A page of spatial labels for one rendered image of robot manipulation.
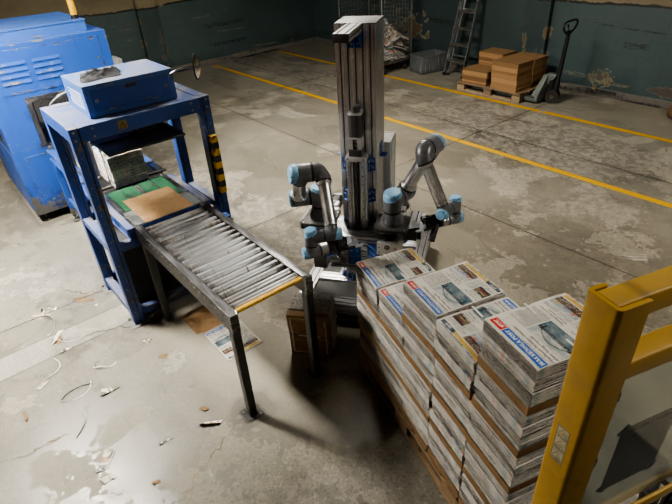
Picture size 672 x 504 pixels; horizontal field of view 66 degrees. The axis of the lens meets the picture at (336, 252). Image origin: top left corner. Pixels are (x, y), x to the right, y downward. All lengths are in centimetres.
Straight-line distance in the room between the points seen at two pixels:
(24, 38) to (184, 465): 422
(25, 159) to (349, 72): 373
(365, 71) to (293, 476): 235
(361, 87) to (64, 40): 342
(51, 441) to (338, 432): 172
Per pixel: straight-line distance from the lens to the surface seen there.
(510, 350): 188
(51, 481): 350
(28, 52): 583
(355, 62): 326
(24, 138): 595
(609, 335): 121
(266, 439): 322
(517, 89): 869
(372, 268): 297
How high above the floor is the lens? 253
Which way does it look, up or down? 33 degrees down
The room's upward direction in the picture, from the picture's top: 4 degrees counter-clockwise
